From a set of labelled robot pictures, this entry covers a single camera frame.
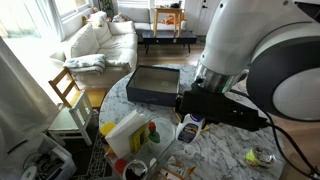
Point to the black plant stand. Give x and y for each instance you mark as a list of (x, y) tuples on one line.
[(106, 6)]

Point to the orange snack bag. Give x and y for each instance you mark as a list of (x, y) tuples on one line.
[(175, 171)]

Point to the patterned cushion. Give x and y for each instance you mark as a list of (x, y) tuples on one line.
[(120, 18)]

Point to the grey curtain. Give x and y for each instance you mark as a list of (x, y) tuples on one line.
[(23, 100)]

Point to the red round lid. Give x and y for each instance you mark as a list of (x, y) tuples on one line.
[(120, 166)]

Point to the white door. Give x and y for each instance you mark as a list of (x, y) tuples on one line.
[(205, 16)]

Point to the wooden chair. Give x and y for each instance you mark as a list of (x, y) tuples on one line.
[(66, 86)]

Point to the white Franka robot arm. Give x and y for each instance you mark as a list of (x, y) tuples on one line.
[(266, 43)]

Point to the floral cushion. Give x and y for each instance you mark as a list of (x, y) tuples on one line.
[(96, 19)]

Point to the grey white blanket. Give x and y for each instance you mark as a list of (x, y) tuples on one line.
[(85, 63)]

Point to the small white cup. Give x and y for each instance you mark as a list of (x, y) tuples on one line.
[(190, 150)]

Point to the white paper bag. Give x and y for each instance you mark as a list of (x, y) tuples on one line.
[(123, 135)]

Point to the toilet paper roll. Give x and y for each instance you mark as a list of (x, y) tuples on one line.
[(29, 173)]

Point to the white two-seat sofa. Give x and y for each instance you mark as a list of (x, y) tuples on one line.
[(136, 15)]

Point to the dark doormat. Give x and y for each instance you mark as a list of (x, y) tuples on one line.
[(202, 40)]

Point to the black coffee table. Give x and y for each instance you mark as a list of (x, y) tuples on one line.
[(168, 36)]

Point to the grey storage bin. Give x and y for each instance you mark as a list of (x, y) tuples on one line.
[(50, 163)]

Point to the wooden stool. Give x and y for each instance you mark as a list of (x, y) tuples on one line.
[(168, 10)]

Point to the dark blue cardboard box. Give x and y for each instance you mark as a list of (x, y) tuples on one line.
[(151, 96)]

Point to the red green toy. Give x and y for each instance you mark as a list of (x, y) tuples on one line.
[(153, 135)]

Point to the white container with blue lid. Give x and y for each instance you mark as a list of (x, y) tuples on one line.
[(190, 130)]

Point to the yellow round lid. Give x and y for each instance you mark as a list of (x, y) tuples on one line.
[(107, 128)]

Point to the yellow box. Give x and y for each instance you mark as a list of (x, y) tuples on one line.
[(138, 138)]

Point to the white chair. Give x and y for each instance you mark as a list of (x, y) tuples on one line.
[(68, 121)]

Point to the patterned rug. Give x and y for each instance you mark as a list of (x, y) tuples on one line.
[(96, 163)]

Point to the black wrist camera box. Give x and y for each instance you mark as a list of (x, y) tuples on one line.
[(248, 118)]

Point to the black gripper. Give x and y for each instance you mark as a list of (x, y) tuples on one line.
[(203, 103)]

